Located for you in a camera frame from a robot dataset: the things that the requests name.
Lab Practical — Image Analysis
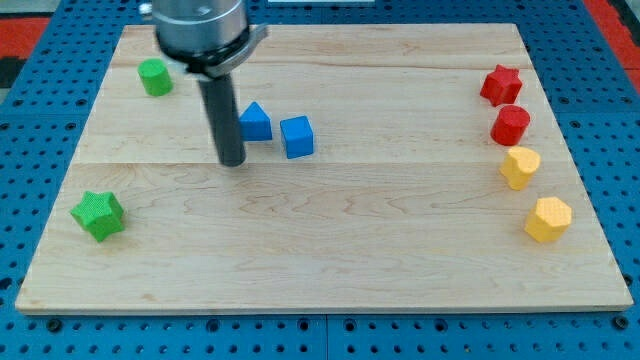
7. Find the red star block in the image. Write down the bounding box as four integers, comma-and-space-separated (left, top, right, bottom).
480, 64, 523, 107

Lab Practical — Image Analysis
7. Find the light wooden board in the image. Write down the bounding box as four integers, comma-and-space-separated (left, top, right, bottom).
15, 23, 633, 315

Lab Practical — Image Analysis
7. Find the yellow heart block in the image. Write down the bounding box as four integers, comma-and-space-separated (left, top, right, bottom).
499, 146, 541, 191

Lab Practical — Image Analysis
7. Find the green cylinder block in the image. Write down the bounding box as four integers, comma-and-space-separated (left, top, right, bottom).
137, 58, 173, 97

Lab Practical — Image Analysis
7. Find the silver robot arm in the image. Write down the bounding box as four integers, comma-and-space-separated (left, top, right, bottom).
151, 0, 269, 78

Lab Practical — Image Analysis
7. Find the black cylindrical pointer tool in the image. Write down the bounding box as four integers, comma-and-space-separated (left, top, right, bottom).
199, 74, 246, 167

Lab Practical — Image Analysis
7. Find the green star block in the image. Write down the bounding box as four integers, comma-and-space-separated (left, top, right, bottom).
70, 191, 125, 242

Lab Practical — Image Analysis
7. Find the blue triangle block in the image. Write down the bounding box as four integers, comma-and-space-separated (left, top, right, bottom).
239, 102, 273, 141

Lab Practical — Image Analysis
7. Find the blue cube block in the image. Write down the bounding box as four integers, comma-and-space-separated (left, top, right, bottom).
280, 116, 314, 159

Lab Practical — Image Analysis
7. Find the yellow hexagon block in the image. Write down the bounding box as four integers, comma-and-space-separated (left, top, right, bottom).
524, 197, 573, 243

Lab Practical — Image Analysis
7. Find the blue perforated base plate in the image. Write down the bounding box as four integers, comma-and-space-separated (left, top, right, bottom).
1, 0, 639, 359

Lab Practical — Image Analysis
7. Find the red cylinder block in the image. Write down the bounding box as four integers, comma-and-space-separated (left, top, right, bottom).
490, 105, 531, 146

